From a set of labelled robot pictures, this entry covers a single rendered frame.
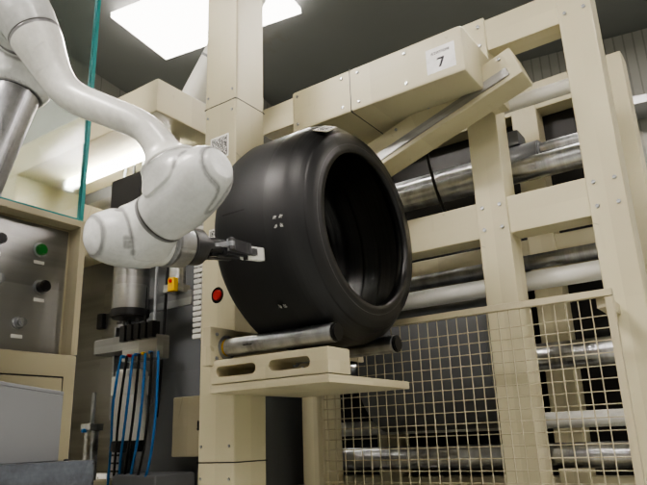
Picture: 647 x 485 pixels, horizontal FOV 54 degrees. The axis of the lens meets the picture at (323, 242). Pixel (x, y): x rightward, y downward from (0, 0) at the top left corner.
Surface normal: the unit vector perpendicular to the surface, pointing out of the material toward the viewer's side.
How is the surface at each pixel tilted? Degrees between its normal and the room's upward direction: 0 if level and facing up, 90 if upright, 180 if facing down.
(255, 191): 81
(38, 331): 90
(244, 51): 90
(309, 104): 90
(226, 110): 90
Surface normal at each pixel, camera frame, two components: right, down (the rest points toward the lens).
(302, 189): 0.12, -0.38
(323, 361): -0.58, -0.22
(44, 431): 0.90, -0.16
